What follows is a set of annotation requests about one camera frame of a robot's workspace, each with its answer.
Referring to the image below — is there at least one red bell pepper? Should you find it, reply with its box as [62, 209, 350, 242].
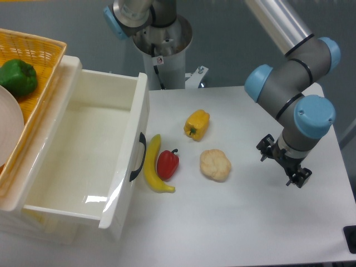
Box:
[156, 149, 179, 181]

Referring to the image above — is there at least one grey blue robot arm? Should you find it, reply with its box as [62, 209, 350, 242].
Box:
[103, 1, 340, 187]

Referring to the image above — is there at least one black cable on pedestal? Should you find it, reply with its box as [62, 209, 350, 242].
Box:
[151, 43, 167, 91]

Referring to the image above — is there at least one black drawer handle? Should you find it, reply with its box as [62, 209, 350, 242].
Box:
[129, 132, 147, 182]

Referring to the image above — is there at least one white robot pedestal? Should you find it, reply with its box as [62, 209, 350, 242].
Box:
[133, 15, 209, 90]

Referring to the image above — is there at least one white drawer cabinet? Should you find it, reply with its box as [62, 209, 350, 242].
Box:
[1, 56, 82, 243]

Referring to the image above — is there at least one beige plate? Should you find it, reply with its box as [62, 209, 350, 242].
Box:
[0, 86, 24, 166]

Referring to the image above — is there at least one white plastic drawer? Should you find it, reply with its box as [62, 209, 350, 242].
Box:
[24, 70, 149, 244]

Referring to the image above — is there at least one yellow banana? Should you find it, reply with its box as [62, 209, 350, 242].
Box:
[143, 134, 175, 193]

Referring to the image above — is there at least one black object at edge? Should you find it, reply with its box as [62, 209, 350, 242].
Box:
[343, 225, 356, 254]

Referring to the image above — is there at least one yellow bell pepper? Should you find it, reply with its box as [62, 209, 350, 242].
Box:
[184, 110, 210, 141]

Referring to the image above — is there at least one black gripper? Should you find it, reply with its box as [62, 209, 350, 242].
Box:
[256, 134, 312, 188]

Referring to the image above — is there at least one green bell pepper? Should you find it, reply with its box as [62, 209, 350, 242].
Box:
[1, 59, 38, 97]

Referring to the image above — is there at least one yellow woven basket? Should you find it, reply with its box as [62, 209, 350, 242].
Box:
[0, 28, 68, 197]

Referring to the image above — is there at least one round beige bread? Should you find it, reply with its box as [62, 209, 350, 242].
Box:
[200, 149, 231, 182]

